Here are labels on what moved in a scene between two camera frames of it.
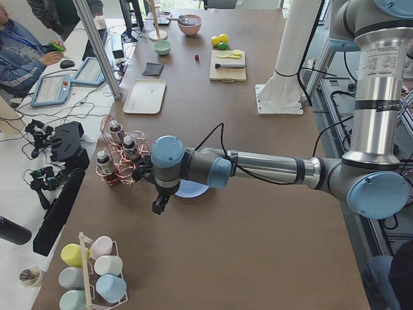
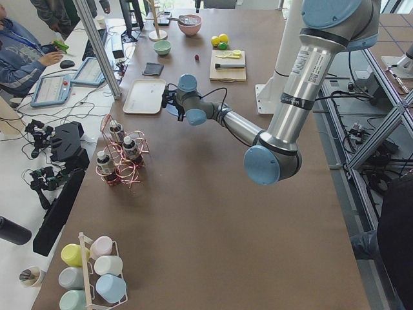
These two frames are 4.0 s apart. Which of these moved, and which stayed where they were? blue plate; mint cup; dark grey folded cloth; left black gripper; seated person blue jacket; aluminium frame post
Moved: blue plate; left black gripper
Stayed: mint cup; dark grey folded cloth; seated person blue jacket; aluminium frame post
